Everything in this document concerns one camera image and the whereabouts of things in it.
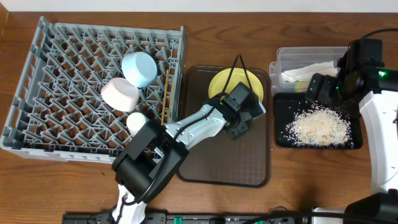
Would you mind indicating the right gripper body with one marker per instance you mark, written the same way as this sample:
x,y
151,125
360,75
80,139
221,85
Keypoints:
x,y
328,91

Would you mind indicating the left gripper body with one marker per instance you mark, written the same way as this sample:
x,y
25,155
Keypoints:
x,y
236,131

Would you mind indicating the yellow green wrapper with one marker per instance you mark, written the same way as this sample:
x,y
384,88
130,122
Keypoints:
x,y
301,86

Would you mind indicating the white napkin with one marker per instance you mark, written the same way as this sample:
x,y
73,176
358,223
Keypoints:
x,y
305,74

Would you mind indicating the yellow round plate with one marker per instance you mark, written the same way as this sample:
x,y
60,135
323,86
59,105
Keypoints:
x,y
218,82

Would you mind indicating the wooden chopstick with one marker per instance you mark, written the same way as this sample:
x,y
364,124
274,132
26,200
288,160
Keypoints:
x,y
166,85
171,101

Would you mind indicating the small white cup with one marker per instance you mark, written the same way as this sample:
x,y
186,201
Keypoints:
x,y
135,122

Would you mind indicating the light blue bowl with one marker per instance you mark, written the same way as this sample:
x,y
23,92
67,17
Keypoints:
x,y
139,69

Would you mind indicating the white bowl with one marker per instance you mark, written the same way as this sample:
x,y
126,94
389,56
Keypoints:
x,y
119,94

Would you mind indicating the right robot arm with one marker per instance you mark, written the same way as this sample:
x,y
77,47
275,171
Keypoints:
x,y
364,87

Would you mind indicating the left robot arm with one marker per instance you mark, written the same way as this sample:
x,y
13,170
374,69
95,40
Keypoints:
x,y
147,164

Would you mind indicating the clear plastic waste bin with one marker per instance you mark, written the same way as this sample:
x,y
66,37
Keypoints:
x,y
289,58

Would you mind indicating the black waste tray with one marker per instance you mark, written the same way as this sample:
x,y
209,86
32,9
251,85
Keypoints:
x,y
284,107

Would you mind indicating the grey plastic dishwasher rack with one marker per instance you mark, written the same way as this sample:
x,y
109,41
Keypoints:
x,y
58,113

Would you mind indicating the brown plastic serving tray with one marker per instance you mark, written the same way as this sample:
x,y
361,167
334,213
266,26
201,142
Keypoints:
x,y
245,162

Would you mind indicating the spilled rice pile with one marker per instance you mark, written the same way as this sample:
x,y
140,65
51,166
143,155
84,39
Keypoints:
x,y
318,127

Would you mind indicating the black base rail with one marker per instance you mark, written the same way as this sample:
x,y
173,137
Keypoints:
x,y
274,217

